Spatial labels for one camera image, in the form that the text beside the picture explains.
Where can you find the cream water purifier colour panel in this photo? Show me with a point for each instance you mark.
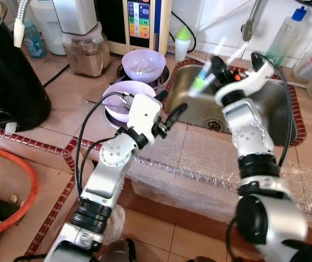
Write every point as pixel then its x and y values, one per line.
pixel 142 24

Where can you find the clear bubble wrap sheet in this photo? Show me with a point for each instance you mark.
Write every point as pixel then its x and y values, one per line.
pixel 194 174

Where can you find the small clear blue-capped bottle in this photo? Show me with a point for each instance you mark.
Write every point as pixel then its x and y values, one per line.
pixel 34 41

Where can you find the dark robot right leg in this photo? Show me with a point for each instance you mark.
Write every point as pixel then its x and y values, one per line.
pixel 198 259

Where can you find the dark robot leg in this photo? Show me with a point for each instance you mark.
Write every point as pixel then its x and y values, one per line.
pixel 198 259
pixel 117 251

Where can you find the metal faucet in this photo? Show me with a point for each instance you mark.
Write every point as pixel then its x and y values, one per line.
pixel 251 24

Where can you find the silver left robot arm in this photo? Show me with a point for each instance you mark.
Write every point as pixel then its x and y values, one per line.
pixel 104 180

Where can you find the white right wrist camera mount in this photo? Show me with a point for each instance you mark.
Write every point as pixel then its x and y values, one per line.
pixel 254 79

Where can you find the small white bottle green cap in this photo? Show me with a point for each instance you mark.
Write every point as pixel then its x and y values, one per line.
pixel 182 46

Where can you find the black appliance housing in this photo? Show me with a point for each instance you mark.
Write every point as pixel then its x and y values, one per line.
pixel 109 24

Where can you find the crumpled translucent plastic bag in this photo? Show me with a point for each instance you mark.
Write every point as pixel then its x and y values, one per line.
pixel 113 224

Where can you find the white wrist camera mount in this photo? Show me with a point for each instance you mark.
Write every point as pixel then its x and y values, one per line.
pixel 254 79
pixel 143 112

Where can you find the white grinder with brown jar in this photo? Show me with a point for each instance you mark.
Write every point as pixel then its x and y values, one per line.
pixel 84 54

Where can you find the dark robot left leg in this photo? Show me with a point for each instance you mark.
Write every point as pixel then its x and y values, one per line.
pixel 117 251

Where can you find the green white plastic utensil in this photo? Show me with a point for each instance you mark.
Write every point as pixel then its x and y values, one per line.
pixel 199 83

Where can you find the clear plastic container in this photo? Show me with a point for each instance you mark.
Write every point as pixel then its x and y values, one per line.
pixel 311 65

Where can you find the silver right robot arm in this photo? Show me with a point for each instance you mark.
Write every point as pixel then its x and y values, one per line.
pixel 251 136

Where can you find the dark round plate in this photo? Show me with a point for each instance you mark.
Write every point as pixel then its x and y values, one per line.
pixel 165 76
pixel 112 124

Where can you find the stainless steel sink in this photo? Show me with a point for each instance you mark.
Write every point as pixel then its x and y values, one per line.
pixel 199 112

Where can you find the green dish soap bottle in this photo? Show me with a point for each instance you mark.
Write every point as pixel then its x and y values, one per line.
pixel 284 41

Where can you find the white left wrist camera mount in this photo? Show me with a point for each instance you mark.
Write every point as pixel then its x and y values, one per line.
pixel 143 112

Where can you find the lilac plastic bowl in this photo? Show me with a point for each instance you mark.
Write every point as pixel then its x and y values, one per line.
pixel 143 61
pixel 120 101

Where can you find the orange plastic basin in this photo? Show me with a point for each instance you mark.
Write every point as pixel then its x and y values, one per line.
pixel 31 185

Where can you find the large black kettle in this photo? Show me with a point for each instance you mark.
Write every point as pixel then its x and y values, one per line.
pixel 11 76

